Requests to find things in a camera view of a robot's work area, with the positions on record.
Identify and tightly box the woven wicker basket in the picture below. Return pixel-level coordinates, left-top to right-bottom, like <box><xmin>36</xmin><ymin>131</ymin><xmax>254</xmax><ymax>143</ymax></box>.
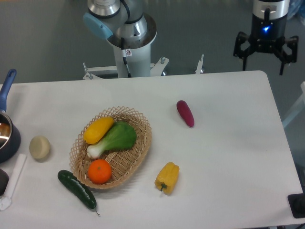
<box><xmin>70</xmin><ymin>106</ymin><xmax>152</xmax><ymax>189</ymax></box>

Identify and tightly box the blue saucepan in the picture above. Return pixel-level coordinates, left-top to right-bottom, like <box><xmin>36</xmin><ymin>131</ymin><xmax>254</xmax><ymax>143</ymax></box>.
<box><xmin>0</xmin><ymin>69</ymin><xmax>21</xmax><ymax>163</ymax></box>

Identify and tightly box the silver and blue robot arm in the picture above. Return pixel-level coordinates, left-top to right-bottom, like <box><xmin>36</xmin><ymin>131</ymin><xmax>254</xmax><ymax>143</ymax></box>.
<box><xmin>83</xmin><ymin>0</ymin><xmax>298</xmax><ymax>78</ymax></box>

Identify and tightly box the orange fruit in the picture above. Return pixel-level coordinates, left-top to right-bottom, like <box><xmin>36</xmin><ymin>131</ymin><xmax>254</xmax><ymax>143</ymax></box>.
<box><xmin>88</xmin><ymin>159</ymin><xmax>112</xmax><ymax>185</ymax></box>

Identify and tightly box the black device at edge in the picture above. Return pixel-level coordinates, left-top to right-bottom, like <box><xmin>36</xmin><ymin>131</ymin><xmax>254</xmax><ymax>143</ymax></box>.
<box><xmin>287</xmin><ymin>193</ymin><xmax>305</xmax><ymax>219</ymax></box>

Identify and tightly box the white frame at right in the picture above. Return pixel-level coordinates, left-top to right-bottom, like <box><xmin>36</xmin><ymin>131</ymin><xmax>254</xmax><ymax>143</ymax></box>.
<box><xmin>282</xmin><ymin>82</ymin><xmax>305</xmax><ymax>128</ymax></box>

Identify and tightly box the dark round object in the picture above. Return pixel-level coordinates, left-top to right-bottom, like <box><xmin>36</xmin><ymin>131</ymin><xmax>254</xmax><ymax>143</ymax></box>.
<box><xmin>0</xmin><ymin>169</ymin><xmax>9</xmax><ymax>196</ymax></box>

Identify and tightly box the white plastic strip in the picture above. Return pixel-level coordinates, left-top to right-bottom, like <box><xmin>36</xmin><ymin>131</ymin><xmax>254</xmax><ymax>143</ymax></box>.
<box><xmin>0</xmin><ymin>154</ymin><xmax>27</xmax><ymax>211</ymax></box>

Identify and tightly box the blue plastic bag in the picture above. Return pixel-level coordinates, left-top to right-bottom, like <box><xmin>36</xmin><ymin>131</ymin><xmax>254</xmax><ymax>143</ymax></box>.
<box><xmin>287</xmin><ymin>0</ymin><xmax>304</xmax><ymax>20</ymax></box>

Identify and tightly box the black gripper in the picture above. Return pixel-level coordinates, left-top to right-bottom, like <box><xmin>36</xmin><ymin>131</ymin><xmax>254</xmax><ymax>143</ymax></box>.
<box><xmin>233</xmin><ymin>18</ymin><xmax>299</xmax><ymax>75</ymax></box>

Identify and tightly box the yellow bell pepper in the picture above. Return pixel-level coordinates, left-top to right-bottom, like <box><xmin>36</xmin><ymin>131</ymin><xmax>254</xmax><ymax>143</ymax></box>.
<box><xmin>154</xmin><ymin>162</ymin><xmax>180</xmax><ymax>195</ymax></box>

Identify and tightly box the purple sweet potato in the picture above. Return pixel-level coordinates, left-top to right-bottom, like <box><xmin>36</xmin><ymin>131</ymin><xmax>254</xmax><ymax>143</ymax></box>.
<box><xmin>176</xmin><ymin>100</ymin><xmax>195</xmax><ymax>128</ymax></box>

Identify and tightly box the green bok choy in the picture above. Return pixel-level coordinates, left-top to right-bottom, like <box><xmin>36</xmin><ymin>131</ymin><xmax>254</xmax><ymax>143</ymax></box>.
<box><xmin>87</xmin><ymin>121</ymin><xmax>137</xmax><ymax>159</ymax></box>

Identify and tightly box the yellow mango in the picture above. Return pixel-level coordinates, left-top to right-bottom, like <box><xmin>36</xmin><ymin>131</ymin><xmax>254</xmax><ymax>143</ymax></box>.
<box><xmin>83</xmin><ymin>116</ymin><xmax>114</xmax><ymax>144</ymax></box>

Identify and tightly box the beige round potato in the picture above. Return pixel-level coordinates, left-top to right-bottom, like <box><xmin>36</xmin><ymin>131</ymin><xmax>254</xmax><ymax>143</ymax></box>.
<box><xmin>29</xmin><ymin>135</ymin><xmax>51</xmax><ymax>160</ymax></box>

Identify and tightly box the dark green cucumber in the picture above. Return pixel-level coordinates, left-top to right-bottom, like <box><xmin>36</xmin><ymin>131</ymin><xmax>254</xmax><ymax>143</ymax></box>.
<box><xmin>57</xmin><ymin>170</ymin><xmax>101</xmax><ymax>217</ymax></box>

